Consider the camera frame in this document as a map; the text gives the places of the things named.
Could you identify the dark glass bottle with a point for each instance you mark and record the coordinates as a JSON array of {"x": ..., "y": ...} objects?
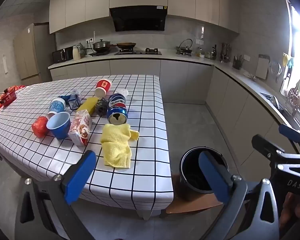
[{"x": 214, "y": 53}]

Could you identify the metal utensil rack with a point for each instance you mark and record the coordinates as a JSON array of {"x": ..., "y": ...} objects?
[{"x": 225, "y": 52}]

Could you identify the red paper cup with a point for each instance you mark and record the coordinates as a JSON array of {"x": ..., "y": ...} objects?
[{"x": 103, "y": 86}]

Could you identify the yellow oil jar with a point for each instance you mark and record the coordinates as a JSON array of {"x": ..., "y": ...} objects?
[{"x": 199, "y": 52}]

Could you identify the black utensil holder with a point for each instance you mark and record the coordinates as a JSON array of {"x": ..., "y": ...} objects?
[{"x": 237, "y": 63}]

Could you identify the blue patterned paper cup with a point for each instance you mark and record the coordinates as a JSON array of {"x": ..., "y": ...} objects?
[{"x": 57, "y": 106}]

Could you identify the yellow sponge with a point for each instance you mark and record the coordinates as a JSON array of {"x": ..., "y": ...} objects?
[{"x": 88, "y": 105}]

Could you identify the table with checked tablecloth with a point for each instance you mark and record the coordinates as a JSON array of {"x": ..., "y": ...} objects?
[{"x": 140, "y": 180}]

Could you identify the steel pot with lid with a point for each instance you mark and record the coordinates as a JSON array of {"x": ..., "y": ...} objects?
[{"x": 101, "y": 46}]

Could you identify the person's right hand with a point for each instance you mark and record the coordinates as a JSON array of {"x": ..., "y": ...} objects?
[{"x": 292, "y": 207}]

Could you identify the round metal colander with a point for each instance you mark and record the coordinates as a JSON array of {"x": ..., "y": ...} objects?
[{"x": 275, "y": 68}]

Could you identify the white tissue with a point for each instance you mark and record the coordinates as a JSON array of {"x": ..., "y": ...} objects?
[{"x": 122, "y": 92}]

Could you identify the blue cloth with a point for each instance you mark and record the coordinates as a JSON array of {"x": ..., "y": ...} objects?
[{"x": 64, "y": 97}]

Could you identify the black gas stove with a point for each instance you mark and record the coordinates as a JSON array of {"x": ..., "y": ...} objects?
[{"x": 140, "y": 52}]

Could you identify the glass kettle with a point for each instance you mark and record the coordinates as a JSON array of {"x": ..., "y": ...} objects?
[{"x": 81, "y": 50}]

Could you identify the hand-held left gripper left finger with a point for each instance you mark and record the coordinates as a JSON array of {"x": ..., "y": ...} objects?
[{"x": 80, "y": 180}]

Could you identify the kitchen counter with cabinets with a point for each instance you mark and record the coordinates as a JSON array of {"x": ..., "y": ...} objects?
[{"x": 185, "y": 80}]

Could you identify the dark wok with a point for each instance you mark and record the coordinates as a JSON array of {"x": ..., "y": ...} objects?
[{"x": 126, "y": 45}]

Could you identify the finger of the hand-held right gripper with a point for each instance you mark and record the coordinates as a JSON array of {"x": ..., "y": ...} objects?
[
  {"x": 262, "y": 143},
  {"x": 290, "y": 132}
]

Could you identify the black bucket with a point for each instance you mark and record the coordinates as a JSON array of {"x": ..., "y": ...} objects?
[{"x": 190, "y": 170}]

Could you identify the yellow cloth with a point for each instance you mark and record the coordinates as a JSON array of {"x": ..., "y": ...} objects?
[{"x": 116, "y": 147}]

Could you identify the black induction cooker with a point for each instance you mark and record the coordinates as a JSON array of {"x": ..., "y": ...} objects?
[{"x": 97, "y": 53}]

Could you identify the beige refrigerator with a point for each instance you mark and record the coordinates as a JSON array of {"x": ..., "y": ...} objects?
[{"x": 30, "y": 55}]

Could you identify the white jug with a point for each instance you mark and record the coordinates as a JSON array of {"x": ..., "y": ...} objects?
[{"x": 76, "y": 53}]

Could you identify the black microwave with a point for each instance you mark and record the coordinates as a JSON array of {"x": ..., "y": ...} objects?
[{"x": 61, "y": 55}]

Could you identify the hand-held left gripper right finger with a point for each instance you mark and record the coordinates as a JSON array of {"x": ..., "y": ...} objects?
[{"x": 215, "y": 177}]

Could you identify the white wall paper sheet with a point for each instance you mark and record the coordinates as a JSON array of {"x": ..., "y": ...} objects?
[{"x": 4, "y": 65}]

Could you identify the red snack packet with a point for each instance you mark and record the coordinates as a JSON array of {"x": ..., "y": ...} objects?
[{"x": 40, "y": 127}]

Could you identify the red and white snack box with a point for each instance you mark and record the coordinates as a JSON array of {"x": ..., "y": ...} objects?
[{"x": 80, "y": 127}]

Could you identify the black range hood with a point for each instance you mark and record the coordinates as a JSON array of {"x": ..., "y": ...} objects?
[{"x": 137, "y": 20}]

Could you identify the wooden stool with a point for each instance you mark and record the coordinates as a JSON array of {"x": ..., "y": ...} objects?
[{"x": 187, "y": 203}]

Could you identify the white cutting board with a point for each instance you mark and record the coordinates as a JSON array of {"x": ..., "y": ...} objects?
[{"x": 262, "y": 67}]

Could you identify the steel wool scrubber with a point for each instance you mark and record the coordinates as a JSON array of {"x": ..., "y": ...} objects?
[{"x": 101, "y": 107}]

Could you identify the blue milk carton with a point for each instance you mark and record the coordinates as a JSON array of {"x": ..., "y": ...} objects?
[{"x": 74, "y": 100}]

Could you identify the blue plastic cup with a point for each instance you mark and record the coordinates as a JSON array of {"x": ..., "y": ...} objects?
[{"x": 61, "y": 130}]

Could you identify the blue soda can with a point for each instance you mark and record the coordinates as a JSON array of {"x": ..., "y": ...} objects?
[
  {"x": 117, "y": 117},
  {"x": 116, "y": 101}
]

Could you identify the red bag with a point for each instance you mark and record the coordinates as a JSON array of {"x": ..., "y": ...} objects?
[{"x": 20, "y": 87}]

